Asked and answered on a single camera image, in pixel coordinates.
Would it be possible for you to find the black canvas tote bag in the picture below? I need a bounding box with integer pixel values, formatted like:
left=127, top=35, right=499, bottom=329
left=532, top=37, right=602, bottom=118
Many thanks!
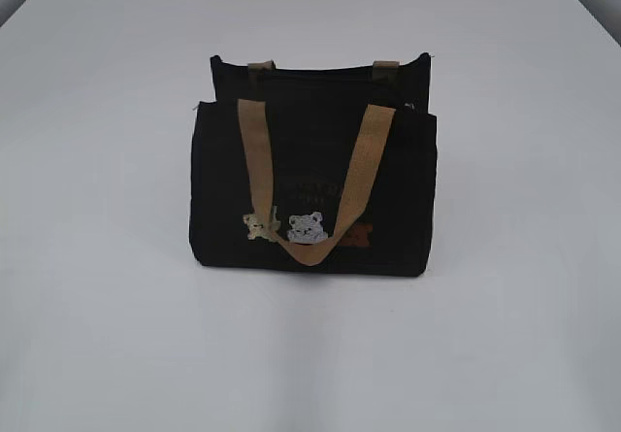
left=189, top=53, right=438, bottom=278

